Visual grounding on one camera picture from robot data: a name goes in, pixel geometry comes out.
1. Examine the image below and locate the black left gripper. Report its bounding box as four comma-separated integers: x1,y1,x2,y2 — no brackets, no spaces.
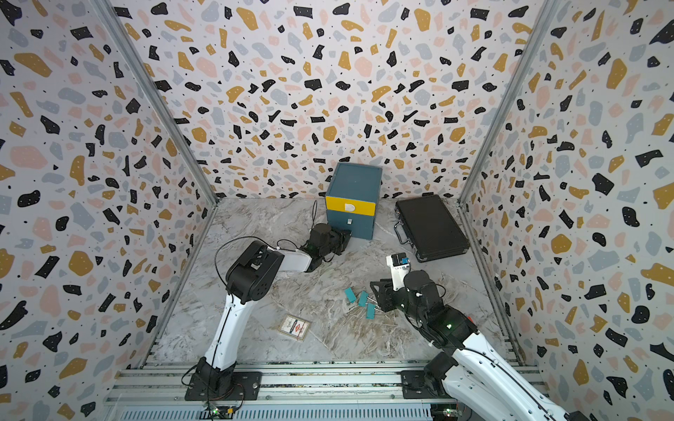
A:
318,227,352,260

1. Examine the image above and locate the yellow top drawer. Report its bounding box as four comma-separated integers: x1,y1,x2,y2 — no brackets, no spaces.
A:
326,196,377,217

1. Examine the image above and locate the teal binder clip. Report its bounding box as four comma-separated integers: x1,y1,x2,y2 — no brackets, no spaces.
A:
358,291,369,309
345,288,357,305
366,303,376,320

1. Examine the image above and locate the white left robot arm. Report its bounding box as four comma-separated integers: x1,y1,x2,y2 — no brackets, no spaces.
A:
198,223,351,373

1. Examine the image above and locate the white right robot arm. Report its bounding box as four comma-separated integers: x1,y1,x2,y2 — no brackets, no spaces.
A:
370,270,587,420

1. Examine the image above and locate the teal drawer cabinet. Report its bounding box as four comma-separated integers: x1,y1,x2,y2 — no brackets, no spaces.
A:
325,162,383,240

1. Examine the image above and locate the black ribbed briefcase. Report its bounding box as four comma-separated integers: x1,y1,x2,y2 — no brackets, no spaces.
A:
394,195,470,263

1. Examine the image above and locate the small packaged card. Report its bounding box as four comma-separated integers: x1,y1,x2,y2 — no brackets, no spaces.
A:
277,314,311,341

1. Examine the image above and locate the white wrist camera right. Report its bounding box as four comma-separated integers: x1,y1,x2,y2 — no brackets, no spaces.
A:
386,253,411,291

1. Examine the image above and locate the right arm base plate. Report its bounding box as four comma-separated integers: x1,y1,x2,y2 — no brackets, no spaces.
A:
400,369,450,399

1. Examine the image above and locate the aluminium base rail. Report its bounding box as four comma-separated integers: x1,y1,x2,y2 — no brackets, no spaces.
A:
104,361,476,420

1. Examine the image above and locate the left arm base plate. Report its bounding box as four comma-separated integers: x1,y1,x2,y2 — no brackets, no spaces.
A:
184,371,263,402

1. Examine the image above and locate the aluminium corner post left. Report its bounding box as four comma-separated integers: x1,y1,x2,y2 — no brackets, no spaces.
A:
91,0,218,205

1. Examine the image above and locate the aluminium corner post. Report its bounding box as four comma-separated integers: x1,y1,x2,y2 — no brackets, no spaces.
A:
458,0,560,206
91,0,218,205

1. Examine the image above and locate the aluminium corner post right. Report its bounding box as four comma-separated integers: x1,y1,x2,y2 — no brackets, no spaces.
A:
458,0,560,206

